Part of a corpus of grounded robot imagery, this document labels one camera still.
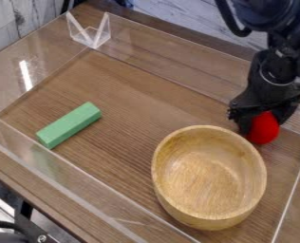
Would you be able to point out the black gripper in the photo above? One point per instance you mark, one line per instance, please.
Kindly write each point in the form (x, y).
(263, 97)

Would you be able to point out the red plush strawberry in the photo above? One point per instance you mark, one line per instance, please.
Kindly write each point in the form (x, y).
(265, 128)

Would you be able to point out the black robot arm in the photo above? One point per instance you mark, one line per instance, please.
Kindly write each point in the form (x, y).
(273, 79)

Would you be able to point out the wooden bowl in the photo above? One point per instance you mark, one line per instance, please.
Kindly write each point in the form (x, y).
(209, 177)

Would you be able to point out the green rectangular block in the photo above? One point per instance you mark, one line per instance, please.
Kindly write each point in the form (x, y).
(64, 127)

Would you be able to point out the black table leg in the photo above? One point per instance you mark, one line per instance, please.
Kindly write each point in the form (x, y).
(36, 235)

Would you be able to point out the clear acrylic corner bracket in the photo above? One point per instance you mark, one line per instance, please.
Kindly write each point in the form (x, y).
(91, 37)

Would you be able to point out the clear acrylic tray wall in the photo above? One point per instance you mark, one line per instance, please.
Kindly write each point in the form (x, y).
(88, 208)

